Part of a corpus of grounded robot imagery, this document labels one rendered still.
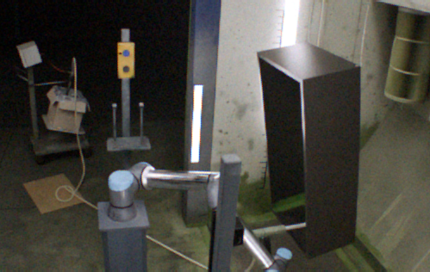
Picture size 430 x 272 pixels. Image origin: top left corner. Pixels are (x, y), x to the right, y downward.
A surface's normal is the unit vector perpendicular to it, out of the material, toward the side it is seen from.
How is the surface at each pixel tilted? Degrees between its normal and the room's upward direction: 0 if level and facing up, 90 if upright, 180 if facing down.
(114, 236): 90
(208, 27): 90
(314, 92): 90
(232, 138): 90
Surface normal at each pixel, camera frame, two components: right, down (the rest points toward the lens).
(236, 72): 0.25, 0.40
